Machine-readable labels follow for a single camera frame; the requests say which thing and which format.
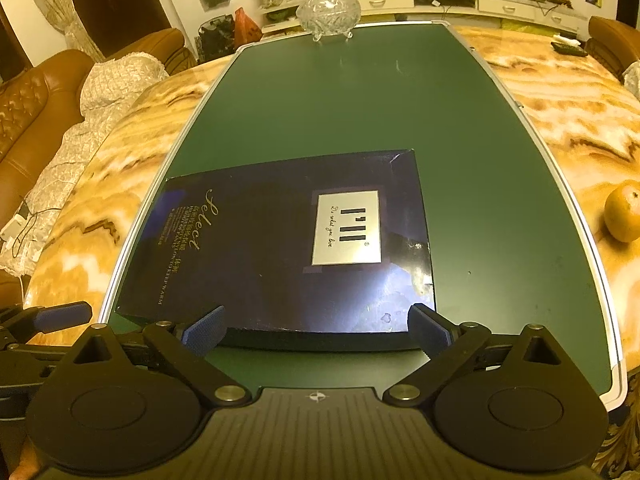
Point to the white quilted sofa cover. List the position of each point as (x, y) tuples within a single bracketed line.
[(115, 80)]

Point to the gold lace curtain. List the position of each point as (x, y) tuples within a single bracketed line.
[(70, 15)]

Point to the brown wooden chair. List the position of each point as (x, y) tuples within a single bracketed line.
[(607, 35)]

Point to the dark blue cardboard box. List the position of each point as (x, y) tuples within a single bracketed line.
[(240, 260)]

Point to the dark plastic bag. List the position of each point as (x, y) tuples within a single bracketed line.
[(215, 37)]

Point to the black remote control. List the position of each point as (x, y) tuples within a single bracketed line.
[(570, 49)]

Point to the orange round fruit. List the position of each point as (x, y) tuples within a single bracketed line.
[(624, 212)]

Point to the white low cabinet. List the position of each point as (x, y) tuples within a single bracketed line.
[(400, 0)]

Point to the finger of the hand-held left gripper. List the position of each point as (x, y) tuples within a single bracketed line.
[(62, 316)]

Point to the cut glass bowl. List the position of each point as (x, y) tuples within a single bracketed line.
[(327, 10)]

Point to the dark wooden door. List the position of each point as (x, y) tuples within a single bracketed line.
[(130, 0)]

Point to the brown leather sofa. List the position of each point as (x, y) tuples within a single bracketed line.
[(30, 105)]

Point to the white cushion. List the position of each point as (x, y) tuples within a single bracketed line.
[(632, 74)]

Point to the marble desktop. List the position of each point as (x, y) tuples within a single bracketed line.
[(575, 125)]

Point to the green board with metal frame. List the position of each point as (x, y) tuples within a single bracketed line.
[(325, 110)]

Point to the orange plastic bag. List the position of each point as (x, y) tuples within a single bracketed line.
[(246, 27)]

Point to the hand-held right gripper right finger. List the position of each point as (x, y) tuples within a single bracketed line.
[(430, 327)]

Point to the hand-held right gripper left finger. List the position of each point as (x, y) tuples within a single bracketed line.
[(205, 327)]

